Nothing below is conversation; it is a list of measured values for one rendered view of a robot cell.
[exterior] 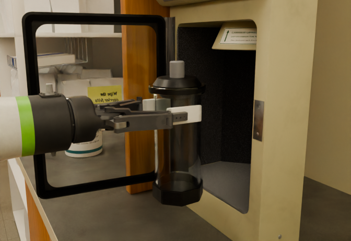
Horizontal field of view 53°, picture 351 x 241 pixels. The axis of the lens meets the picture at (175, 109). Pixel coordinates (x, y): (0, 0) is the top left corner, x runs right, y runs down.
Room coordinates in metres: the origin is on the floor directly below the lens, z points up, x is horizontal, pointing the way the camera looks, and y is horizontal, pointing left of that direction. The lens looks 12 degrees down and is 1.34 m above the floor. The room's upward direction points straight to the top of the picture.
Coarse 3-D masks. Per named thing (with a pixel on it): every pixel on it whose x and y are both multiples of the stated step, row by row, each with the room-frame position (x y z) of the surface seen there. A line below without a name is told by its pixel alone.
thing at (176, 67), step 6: (174, 66) 0.64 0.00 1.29; (180, 66) 0.64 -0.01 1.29; (174, 72) 0.64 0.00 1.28; (180, 72) 0.64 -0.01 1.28; (162, 78) 0.64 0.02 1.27; (168, 78) 0.64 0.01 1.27; (174, 78) 0.63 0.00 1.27; (180, 78) 0.63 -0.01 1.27; (186, 78) 0.63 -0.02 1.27; (192, 78) 0.63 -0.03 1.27; (156, 84) 0.63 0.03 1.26; (162, 84) 0.62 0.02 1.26; (168, 84) 0.62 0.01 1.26; (174, 84) 0.61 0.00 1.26; (180, 84) 0.61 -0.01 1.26; (186, 84) 0.62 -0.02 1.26; (192, 84) 0.62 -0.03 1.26; (198, 84) 0.63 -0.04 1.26
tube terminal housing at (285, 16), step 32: (224, 0) 0.67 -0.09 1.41; (256, 0) 0.60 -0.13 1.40; (288, 0) 0.59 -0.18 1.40; (288, 32) 0.59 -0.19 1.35; (256, 64) 0.59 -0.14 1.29; (288, 64) 0.59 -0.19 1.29; (256, 96) 0.59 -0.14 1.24; (288, 96) 0.60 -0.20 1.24; (288, 128) 0.60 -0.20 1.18; (256, 160) 0.58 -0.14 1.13; (288, 160) 0.60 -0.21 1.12; (256, 192) 0.58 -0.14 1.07; (288, 192) 0.60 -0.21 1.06; (224, 224) 0.65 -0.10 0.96; (256, 224) 0.57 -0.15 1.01; (288, 224) 0.61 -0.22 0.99
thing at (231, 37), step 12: (228, 24) 0.71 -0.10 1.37; (240, 24) 0.69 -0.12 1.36; (252, 24) 0.67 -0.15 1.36; (228, 36) 0.69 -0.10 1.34; (240, 36) 0.67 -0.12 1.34; (252, 36) 0.66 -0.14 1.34; (216, 48) 0.71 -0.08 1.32; (228, 48) 0.68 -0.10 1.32; (240, 48) 0.66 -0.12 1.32; (252, 48) 0.66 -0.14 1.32
